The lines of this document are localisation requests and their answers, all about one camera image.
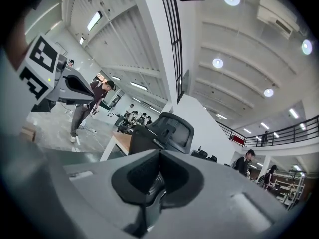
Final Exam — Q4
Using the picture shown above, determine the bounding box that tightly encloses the red wall panel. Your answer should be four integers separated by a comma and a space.
229, 135, 247, 144

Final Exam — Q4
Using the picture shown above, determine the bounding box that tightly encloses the black balcony railing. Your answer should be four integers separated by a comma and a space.
216, 115, 319, 148

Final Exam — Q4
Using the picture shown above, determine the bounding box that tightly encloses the person's left forearm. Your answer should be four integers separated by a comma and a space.
4, 16, 33, 71

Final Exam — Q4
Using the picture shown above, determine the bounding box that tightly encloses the white floor cable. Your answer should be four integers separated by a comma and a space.
79, 124, 107, 149

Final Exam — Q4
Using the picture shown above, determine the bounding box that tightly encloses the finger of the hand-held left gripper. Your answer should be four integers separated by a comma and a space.
58, 83, 93, 106
63, 67, 95, 100

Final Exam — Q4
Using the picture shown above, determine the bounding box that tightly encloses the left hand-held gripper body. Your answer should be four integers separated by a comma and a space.
16, 35, 68, 112

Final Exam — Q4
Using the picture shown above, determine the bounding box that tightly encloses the black mesh office chair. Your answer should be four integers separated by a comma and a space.
128, 112, 195, 156

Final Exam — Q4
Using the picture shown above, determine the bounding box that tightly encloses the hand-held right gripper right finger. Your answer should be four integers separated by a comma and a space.
149, 151, 295, 239

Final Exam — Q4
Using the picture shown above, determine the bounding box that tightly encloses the white metal shelf rack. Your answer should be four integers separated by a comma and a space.
273, 170, 307, 210

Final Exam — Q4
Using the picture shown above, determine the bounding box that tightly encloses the wooden desk with white frame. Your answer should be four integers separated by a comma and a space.
99, 130, 133, 162

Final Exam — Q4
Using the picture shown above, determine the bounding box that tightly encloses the row of black office chairs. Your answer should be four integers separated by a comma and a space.
191, 149, 218, 163

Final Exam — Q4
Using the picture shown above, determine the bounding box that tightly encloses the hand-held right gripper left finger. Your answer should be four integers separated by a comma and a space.
63, 150, 161, 239

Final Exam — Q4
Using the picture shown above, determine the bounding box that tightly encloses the white ceiling air conditioner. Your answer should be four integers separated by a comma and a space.
257, 0, 300, 39

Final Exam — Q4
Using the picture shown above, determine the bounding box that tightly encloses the cardboard box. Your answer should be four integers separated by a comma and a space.
20, 125, 37, 142

